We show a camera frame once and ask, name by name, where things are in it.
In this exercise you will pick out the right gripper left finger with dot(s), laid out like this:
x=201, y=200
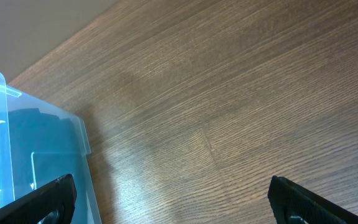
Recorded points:
x=52, y=203

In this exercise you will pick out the clear plastic storage container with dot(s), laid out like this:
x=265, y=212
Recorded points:
x=74, y=163

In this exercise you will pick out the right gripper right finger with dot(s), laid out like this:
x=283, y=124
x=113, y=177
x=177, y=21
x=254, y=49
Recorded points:
x=292, y=203

